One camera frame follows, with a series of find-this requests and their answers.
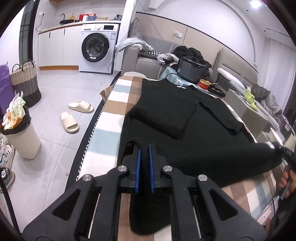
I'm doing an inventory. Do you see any beige slipper near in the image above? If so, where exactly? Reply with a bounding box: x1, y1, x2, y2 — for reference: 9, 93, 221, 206
60, 111, 79, 133

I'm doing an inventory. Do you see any beige slipper far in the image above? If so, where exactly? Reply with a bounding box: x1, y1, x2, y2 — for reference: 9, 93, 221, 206
68, 100, 94, 113

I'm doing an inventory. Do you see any grey side cabinet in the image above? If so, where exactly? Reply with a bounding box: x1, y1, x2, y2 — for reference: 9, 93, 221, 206
224, 89, 270, 137

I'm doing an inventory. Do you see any black electric cooker pot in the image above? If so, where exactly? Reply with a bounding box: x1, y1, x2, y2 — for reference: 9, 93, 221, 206
177, 57, 207, 84

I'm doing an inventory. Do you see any sneaker on floor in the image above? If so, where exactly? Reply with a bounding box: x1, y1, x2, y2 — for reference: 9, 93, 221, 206
1, 167, 15, 189

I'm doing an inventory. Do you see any white washing machine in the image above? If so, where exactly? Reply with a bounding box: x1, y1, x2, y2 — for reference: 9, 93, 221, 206
78, 22, 119, 74

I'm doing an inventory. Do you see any purple bag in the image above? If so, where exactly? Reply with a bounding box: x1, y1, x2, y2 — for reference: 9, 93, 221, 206
0, 64, 14, 118

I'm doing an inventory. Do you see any white kitchen cabinet counter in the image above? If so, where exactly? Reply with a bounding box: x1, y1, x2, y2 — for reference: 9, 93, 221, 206
38, 21, 120, 70

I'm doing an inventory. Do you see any checkered blanket table cover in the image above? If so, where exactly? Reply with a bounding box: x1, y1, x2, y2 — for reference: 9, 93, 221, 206
79, 76, 276, 222

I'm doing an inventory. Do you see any beige slipper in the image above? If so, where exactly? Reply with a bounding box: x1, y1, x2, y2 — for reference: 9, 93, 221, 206
68, 100, 94, 113
60, 111, 79, 133

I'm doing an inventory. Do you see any green plush toy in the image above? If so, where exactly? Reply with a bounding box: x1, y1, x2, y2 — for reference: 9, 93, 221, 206
244, 86, 259, 111

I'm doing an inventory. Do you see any white trash bin black bag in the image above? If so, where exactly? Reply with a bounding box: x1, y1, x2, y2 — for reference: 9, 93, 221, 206
1, 91, 41, 160

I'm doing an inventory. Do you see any red instant noodle bowl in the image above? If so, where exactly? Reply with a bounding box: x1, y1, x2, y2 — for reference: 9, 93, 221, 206
198, 79, 211, 90

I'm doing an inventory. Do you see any black clothes pile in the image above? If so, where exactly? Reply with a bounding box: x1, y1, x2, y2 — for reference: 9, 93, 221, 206
173, 46, 212, 68

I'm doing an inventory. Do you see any black food tray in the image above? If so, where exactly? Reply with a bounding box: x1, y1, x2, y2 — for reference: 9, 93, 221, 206
208, 85, 226, 98

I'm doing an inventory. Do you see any grey sofa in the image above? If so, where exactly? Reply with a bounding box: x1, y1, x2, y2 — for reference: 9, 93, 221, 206
121, 13, 186, 79

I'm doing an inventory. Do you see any woven laundry basket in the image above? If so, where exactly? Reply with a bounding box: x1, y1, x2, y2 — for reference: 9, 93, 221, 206
10, 59, 42, 108

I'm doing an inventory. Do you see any light grey garment on sofa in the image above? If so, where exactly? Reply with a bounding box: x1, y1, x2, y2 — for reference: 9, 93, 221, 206
115, 37, 154, 52

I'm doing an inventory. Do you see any wall power outlet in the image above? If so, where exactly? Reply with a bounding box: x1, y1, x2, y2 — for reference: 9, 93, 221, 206
173, 31, 183, 38

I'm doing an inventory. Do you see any white round stool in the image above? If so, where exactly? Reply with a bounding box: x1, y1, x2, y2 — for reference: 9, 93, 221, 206
123, 71, 146, 78

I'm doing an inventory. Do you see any black knit sweater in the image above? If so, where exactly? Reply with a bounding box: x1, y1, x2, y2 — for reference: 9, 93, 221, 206
117, 79, 281, 235

